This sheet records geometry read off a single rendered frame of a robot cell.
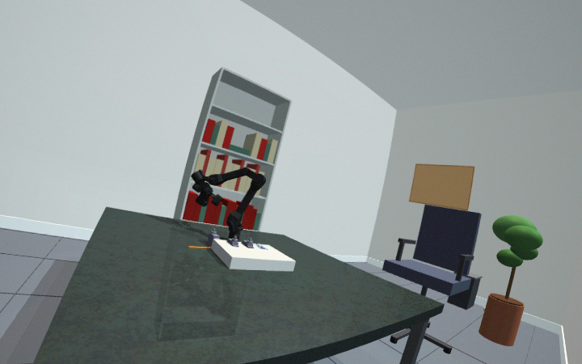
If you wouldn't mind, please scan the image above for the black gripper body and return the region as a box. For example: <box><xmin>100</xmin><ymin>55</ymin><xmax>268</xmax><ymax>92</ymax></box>
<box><xmin>192</xmin><ymin>183</ymin><xmax>223</xmax><ymax>206</ymax></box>

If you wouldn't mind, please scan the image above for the grey micro servo with orange cable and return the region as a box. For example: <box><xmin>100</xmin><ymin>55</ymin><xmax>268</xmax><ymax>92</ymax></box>
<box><xmin>189</xmin><ymin>229</ymin><xmax>220</xmax><ymax>248</ymax></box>

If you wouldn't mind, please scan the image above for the white flat deck plate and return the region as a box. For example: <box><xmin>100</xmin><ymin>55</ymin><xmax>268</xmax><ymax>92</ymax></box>
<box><xmin>211</xmin><ymin>236</ymin><xmax>296</xmax><ymax>271</ymax></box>

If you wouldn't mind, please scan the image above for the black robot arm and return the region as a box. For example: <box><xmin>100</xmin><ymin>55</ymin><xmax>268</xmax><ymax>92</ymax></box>
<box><xmin>191</xmin><ymin>167</ymin><xmax>266</xmax><ymax>241</ymax></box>

